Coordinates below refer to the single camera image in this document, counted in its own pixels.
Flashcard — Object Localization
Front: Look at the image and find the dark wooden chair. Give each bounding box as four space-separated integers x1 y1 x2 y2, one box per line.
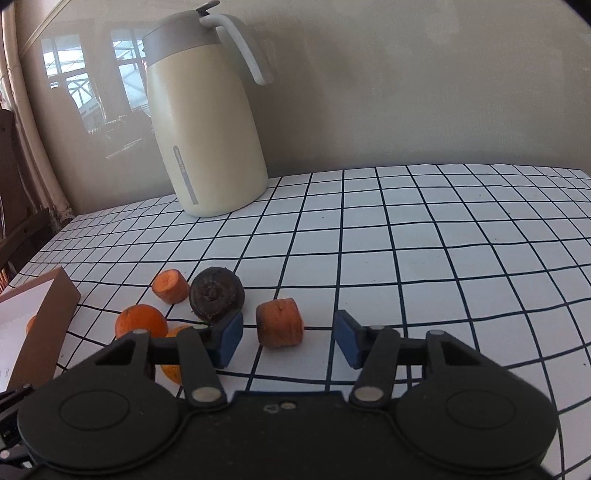
0 108 51 278

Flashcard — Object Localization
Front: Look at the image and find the dark round fruit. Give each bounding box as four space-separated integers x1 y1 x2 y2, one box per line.
189 267 245 322

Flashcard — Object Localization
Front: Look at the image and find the carrot piece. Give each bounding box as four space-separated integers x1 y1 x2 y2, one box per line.
152 270 190 304
256 298 304 349

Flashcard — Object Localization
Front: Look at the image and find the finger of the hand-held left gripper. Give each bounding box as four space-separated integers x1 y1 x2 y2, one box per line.
0 383 35 467

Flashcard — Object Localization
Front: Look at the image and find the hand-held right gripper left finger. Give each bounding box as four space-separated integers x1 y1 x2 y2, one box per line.
95 310 244 409

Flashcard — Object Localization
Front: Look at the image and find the cream thermos jug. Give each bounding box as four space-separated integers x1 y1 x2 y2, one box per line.
141 0 275 219

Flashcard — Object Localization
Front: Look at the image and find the brown box with white inside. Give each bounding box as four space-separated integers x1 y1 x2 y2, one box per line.
0 268 81 393

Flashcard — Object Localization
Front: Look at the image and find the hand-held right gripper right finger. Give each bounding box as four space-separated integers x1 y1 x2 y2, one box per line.
333 309 504 409

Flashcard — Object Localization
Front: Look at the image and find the checked tablecloth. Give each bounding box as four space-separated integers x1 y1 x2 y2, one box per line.
9 162 591 480

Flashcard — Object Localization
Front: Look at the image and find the beige curtain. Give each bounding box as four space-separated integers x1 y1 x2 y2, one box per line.
0 9 75 227

